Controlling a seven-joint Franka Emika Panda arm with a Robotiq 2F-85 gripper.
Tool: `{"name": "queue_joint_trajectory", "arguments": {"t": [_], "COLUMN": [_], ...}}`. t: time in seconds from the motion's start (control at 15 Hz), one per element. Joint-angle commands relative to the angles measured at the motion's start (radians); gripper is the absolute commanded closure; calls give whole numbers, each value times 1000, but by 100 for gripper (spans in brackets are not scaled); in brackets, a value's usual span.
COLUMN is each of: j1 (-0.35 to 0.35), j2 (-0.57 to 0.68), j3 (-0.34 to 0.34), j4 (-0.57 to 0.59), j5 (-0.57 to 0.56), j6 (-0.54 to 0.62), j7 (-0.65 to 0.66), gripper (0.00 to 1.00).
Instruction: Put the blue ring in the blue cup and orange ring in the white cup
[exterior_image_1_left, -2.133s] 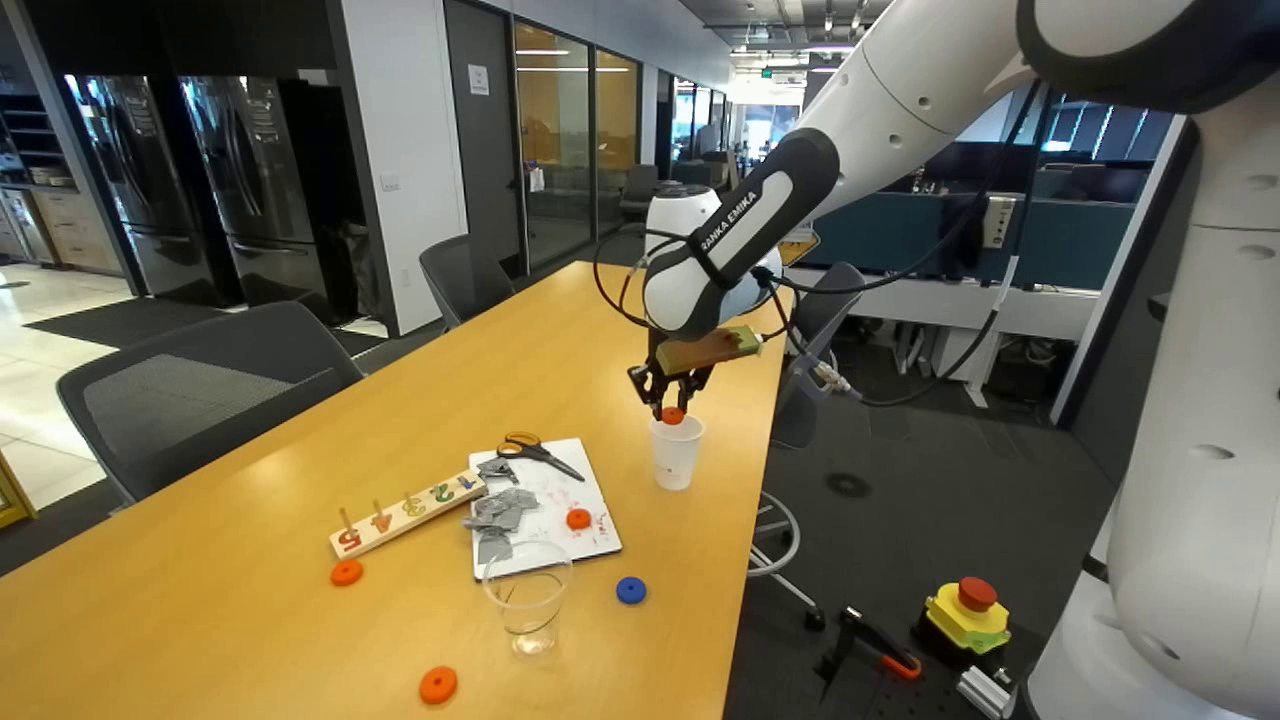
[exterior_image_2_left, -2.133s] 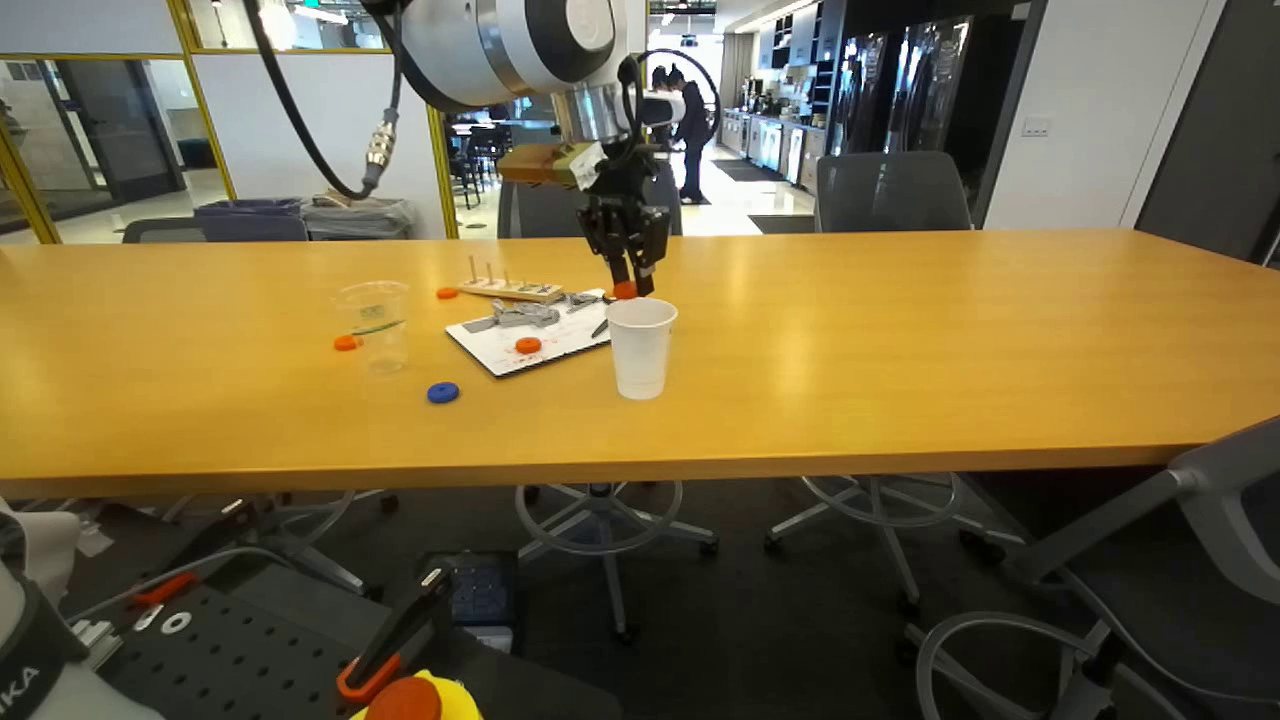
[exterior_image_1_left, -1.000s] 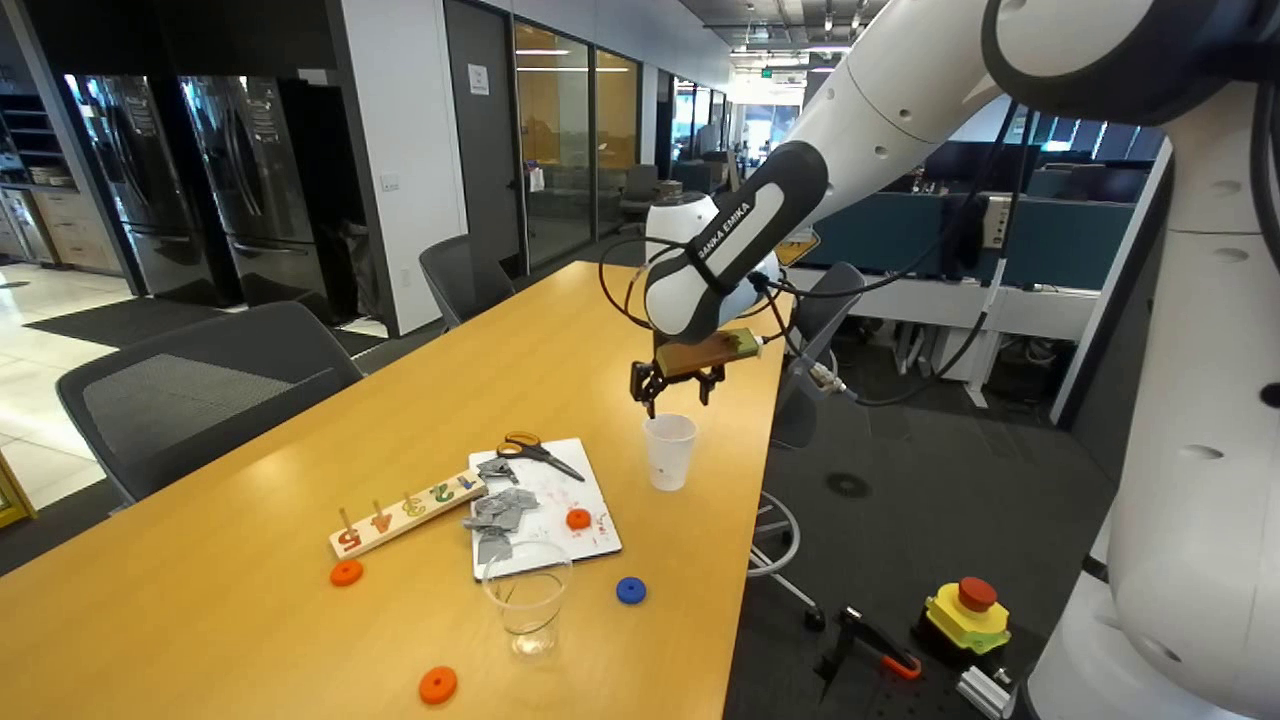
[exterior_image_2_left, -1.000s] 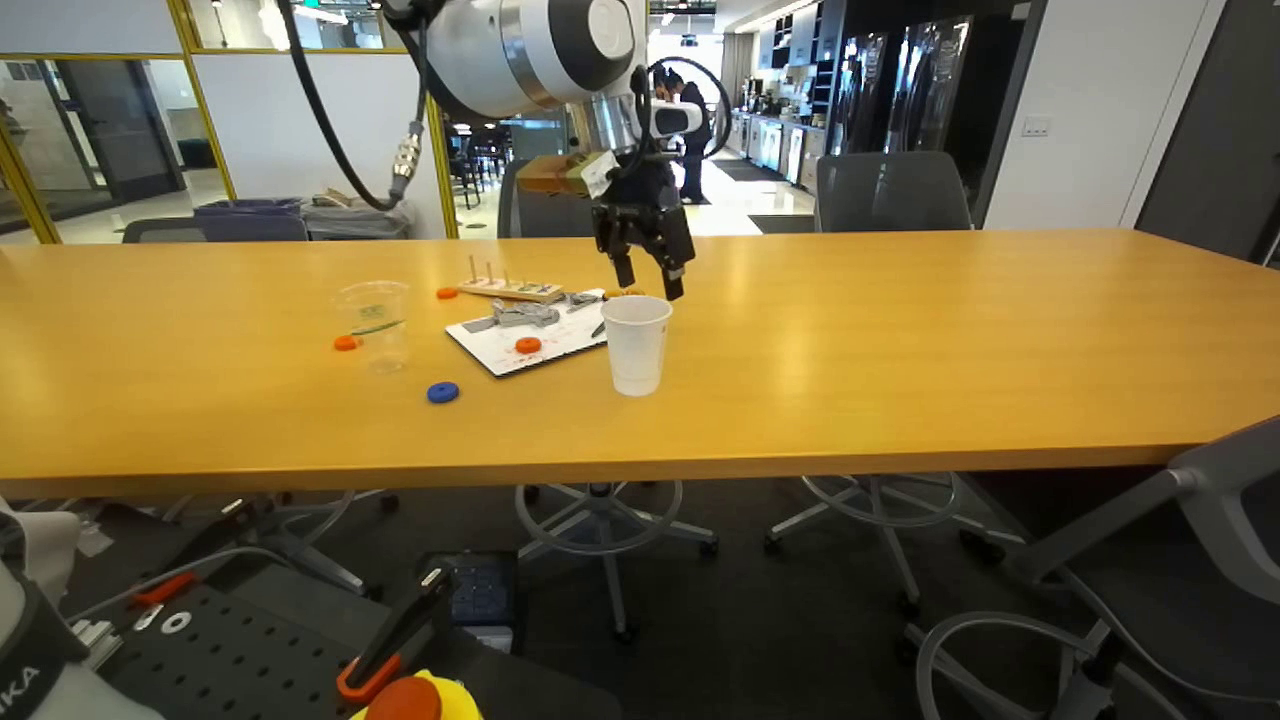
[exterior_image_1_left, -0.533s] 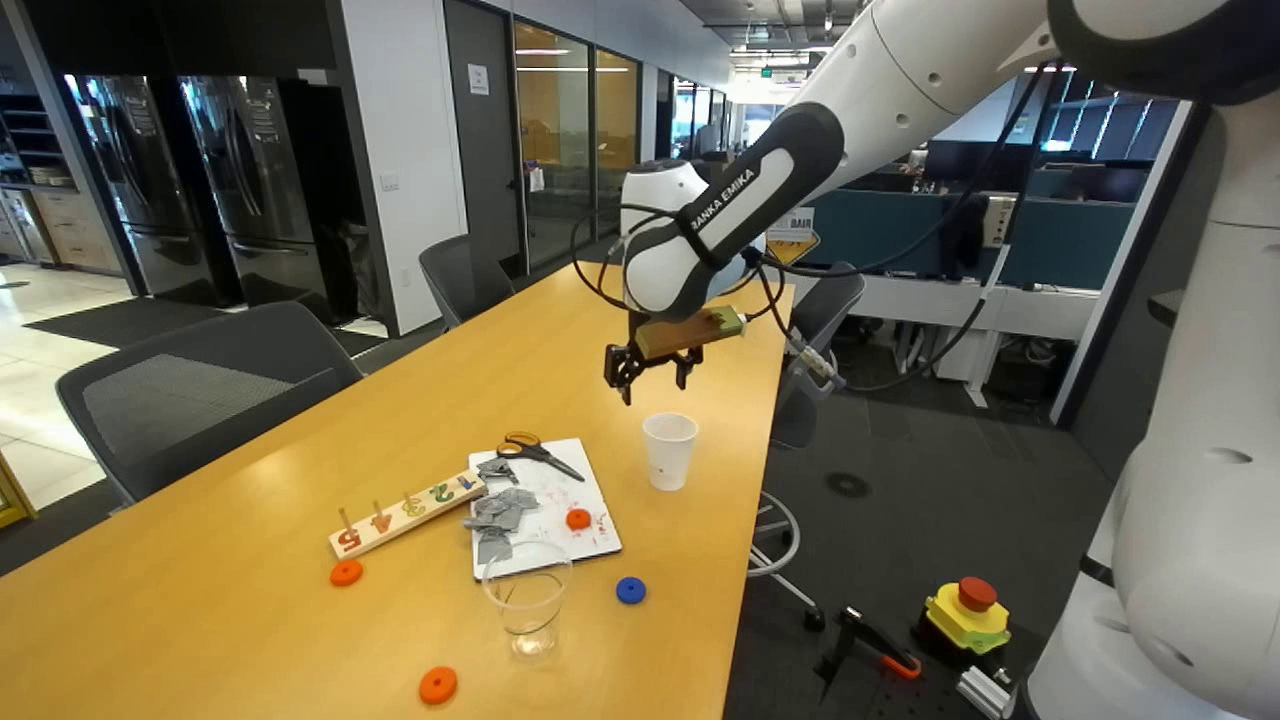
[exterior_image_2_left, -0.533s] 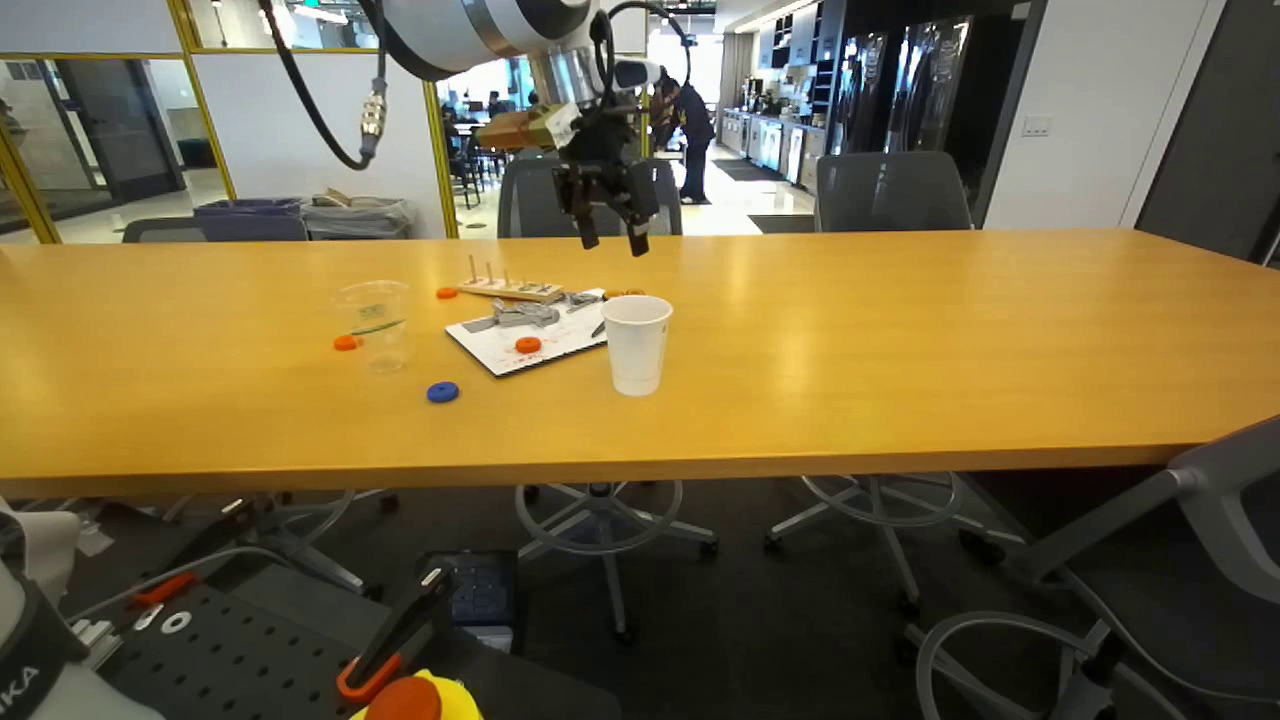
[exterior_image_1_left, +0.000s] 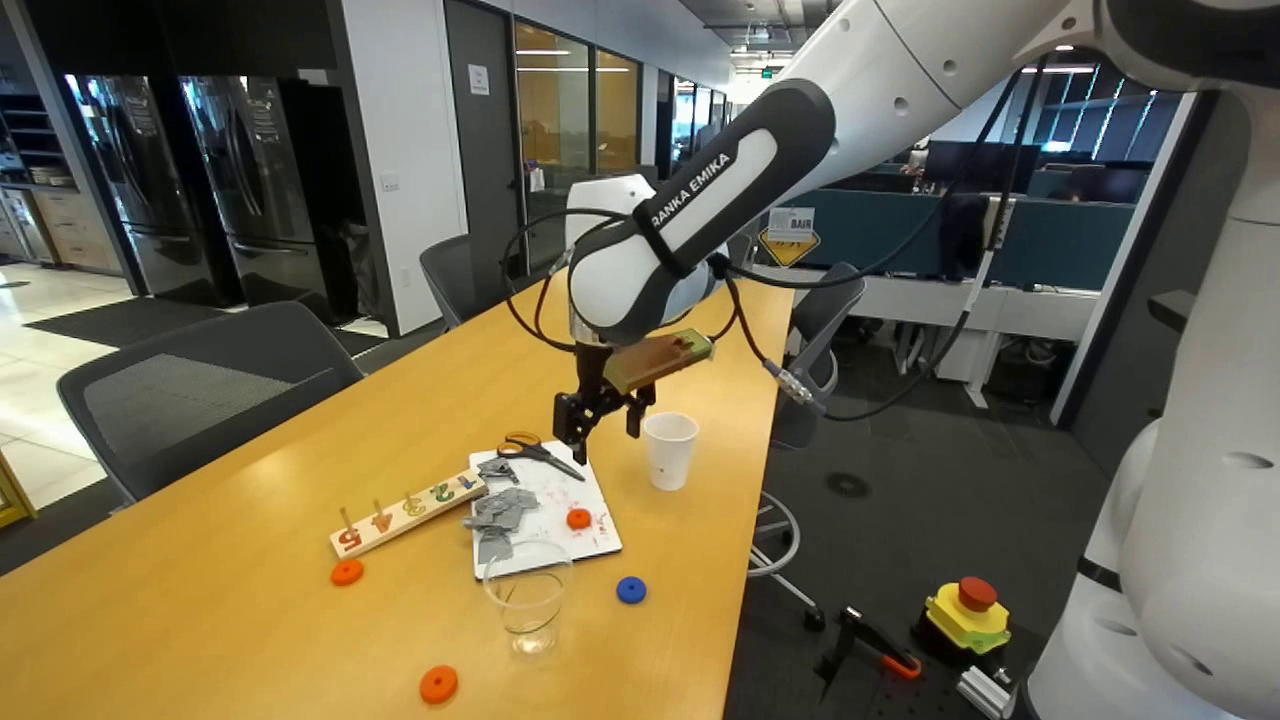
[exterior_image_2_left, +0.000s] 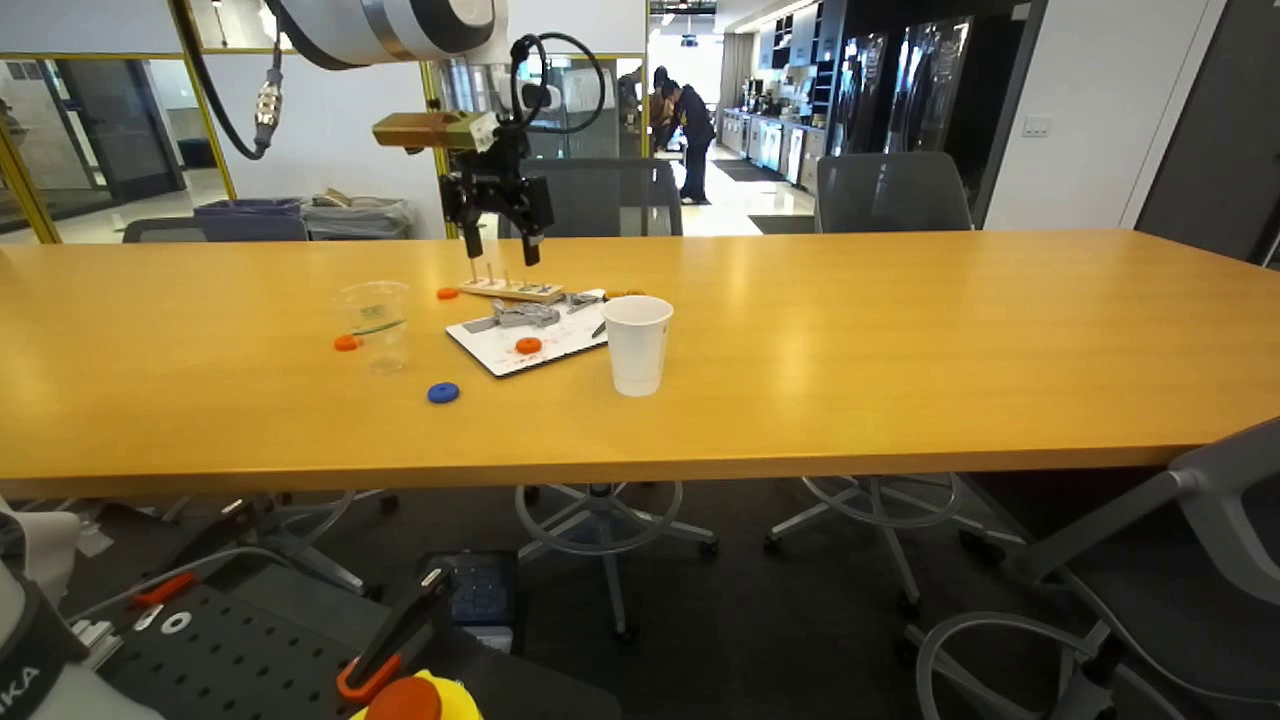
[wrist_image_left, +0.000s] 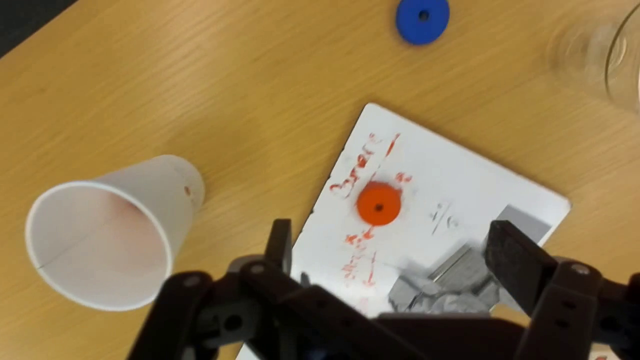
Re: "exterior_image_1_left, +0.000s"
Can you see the white paper cup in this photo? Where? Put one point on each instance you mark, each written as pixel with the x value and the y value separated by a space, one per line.
pixel 670 448

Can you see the office desk with teal partition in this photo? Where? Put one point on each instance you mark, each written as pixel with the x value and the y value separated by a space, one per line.
pixel 1055 241

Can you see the clear plastic cup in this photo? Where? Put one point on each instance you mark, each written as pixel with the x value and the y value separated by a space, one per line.
pixel 526 613

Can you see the dark mesh office chair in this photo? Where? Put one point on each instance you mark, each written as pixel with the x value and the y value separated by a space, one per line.
pixel 203 384

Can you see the grey mesh office chair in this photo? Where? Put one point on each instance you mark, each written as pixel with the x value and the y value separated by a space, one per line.
pixel 463 273

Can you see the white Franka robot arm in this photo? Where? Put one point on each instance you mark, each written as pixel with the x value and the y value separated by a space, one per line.
pixel 747 161

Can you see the black office chair base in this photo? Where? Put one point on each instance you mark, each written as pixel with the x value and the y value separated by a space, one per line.
pixel 781 532

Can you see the grey star base office chair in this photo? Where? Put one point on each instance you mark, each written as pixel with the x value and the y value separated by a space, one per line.
pixel 820 323

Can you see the yellow floor sign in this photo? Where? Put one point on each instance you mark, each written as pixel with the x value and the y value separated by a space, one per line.
pixel 8 497

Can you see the black glass door fridge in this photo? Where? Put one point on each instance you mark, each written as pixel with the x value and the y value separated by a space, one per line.
pixel 203 175

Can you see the white paper sheet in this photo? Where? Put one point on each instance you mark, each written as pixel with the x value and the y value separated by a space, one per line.
pixel 564 546

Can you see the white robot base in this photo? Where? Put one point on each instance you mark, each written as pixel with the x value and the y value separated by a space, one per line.
pixel 1202 586

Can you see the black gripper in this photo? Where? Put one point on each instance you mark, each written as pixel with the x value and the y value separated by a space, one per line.
pixel 598 384

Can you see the yellow red emergency stop button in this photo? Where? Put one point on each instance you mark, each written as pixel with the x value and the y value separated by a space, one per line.
pixel 971 613

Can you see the crumpled grey tape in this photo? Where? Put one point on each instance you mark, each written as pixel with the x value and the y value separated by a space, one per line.
pixel 501 512

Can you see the black round floor outlet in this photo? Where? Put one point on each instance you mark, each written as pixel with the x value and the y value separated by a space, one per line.
pixel 845 481

